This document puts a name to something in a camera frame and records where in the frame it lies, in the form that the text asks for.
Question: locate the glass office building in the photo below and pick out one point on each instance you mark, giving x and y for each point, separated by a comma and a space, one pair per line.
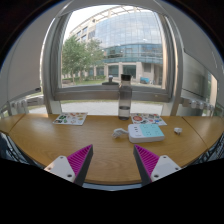
133, 33

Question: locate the white rail with knobs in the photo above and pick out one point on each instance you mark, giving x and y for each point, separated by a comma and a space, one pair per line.
23, 106
196, 104

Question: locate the blue car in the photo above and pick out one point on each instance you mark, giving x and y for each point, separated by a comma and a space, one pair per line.
144, 80

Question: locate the clear water bottle dark cap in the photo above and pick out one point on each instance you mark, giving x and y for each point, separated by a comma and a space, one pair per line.
125, 100

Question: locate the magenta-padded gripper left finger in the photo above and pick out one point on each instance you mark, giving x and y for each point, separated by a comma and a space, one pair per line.
58, 166

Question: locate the green tree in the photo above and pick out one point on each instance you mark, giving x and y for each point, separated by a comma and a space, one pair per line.
78, 56

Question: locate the sticker sheet with green stickers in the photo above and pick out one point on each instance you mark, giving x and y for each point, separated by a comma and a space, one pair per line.
70, 119

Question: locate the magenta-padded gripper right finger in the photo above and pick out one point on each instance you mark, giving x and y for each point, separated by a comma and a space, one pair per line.
165, 166

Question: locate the black chair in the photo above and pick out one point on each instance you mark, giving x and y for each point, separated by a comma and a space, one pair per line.
215, 150
11, 150

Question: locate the grey window frame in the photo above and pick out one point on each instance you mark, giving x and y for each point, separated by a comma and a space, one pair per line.
110, 93

